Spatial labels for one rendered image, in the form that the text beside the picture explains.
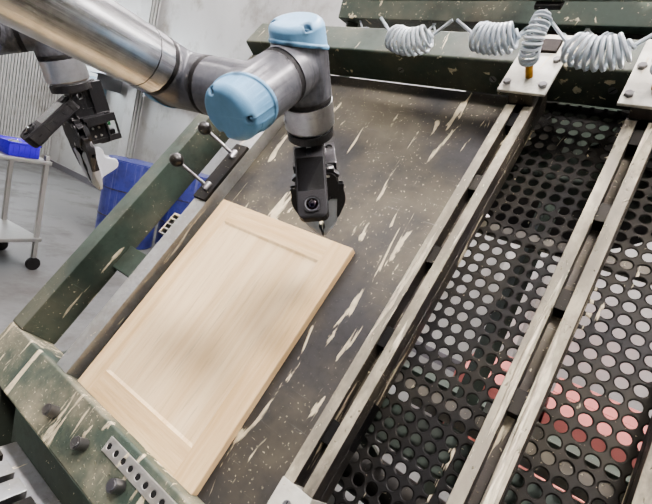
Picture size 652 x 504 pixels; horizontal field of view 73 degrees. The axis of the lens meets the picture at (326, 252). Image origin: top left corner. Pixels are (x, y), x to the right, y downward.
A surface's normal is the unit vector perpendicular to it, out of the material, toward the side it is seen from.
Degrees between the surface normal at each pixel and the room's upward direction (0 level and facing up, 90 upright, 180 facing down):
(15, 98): 90
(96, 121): 90
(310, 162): 69
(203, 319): 56
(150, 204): 90
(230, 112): 130
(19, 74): 90
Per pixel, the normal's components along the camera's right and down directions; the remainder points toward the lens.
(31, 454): -0.58, 0.00
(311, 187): -0.08, -0.21
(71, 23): 0.64, 0.68
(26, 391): -0.33, -0.53
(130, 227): 0.78, 0.31
